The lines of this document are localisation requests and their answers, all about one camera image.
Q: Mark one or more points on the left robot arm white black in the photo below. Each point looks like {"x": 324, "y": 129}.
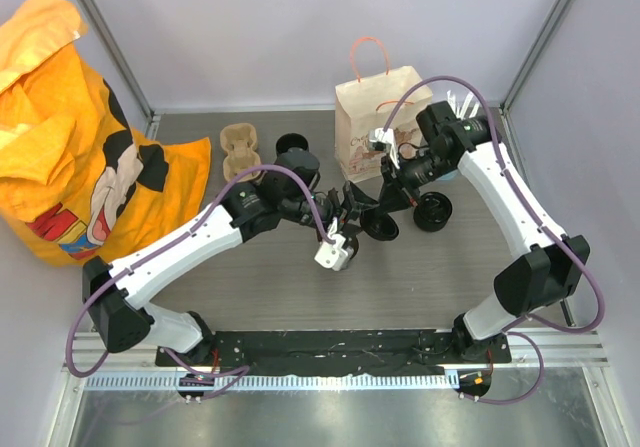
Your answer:
{"x": 118, "y": 295}

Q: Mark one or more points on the black cup with lid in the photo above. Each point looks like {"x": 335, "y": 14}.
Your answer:
{"x": 432, "y": 212}

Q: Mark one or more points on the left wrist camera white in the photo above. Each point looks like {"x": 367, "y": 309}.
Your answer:
{"x": 331, "y": 255}

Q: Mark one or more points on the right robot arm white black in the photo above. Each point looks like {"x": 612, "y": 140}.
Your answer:
{"x": 545, "y": 269}

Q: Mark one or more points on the orange cartoon cloth bag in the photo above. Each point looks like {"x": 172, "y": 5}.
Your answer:
{"x": 77, "y": 180}

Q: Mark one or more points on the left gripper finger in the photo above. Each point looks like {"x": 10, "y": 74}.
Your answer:
{"x": 351, "y": 232}
{"x": 355, "y": 201}

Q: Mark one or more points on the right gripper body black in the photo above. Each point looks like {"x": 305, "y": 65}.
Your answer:
{"x": 395, "y": 179}

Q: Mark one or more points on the black cup lid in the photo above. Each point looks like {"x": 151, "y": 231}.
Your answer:
{"x": 382, "y": 229}

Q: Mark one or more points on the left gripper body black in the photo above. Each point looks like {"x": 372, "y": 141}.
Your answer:
{"x": 336, "y": 210}

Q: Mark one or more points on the light blue straw tin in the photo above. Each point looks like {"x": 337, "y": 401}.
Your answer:
{"x": 448, "y": 177}

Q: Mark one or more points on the single black coffee cup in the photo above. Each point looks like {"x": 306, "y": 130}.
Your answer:
{"x": 351, "y": 247}

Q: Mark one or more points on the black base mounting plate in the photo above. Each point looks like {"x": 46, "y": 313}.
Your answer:
{"x": 339, "y": 353}

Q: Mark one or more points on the slotted cable duct rail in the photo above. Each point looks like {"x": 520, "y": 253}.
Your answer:
{"x": 182, "y": 381}

